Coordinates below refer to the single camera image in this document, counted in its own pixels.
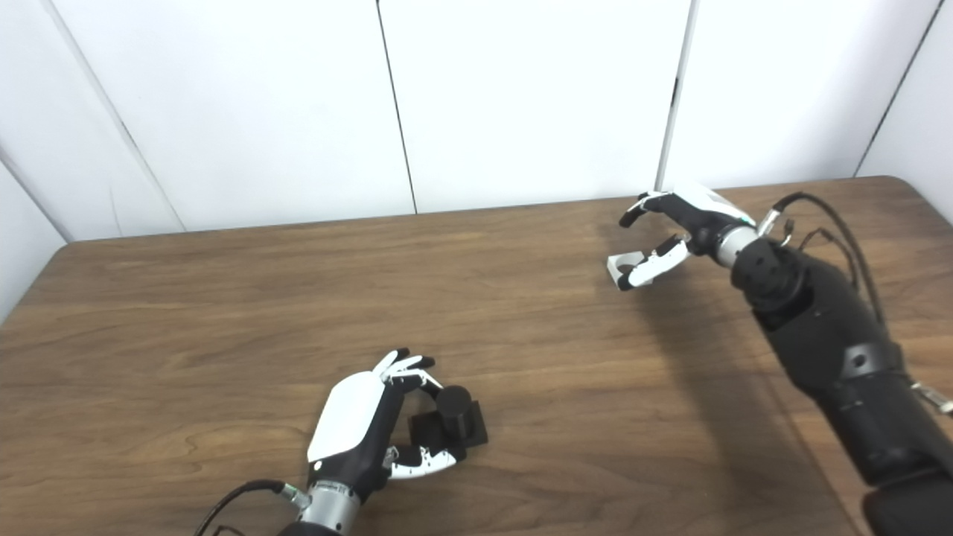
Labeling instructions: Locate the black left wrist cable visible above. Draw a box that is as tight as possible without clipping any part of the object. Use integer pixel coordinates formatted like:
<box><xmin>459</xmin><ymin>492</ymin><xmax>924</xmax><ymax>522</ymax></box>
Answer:
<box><xmin>195</xmin><ymin>479</ymin><xmax>310</xmax><ymax>536</ymax></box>

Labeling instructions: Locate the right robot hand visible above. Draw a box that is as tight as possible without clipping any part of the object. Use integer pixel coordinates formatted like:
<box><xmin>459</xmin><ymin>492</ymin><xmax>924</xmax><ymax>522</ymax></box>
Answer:
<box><xmin>618</xmin><ymin>186</ymin><xmax>760</xmax><ymax>292</ymax></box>

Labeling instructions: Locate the black peg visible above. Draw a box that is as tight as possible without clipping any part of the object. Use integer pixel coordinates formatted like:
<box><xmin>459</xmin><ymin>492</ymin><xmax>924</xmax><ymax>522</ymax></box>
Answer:
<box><xmin>407</xmin><ymin>385</ymin><xmax>490</xmax><ymax>462</ymax></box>

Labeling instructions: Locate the thin right wrist wire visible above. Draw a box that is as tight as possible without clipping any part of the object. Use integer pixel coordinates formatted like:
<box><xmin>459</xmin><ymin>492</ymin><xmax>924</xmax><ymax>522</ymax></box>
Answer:
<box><xmin>778</xmin><ymin>220</ymin><xmax>861</xmax><ymax>293</ymax></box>

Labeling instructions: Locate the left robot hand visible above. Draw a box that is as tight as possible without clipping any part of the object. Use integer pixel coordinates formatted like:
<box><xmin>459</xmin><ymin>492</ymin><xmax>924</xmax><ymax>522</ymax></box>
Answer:
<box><xmin>305</xmin><ymin>348</ymin><xmax>459</xmax><ymax>531</ymax></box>

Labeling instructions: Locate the white square piece with hole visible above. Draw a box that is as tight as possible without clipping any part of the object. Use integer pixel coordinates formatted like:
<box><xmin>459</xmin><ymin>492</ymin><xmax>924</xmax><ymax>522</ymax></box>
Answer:
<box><xmin>607</xmin><ymin>250</ymin><xmax>650</xmax><ymax>290</ymax></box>

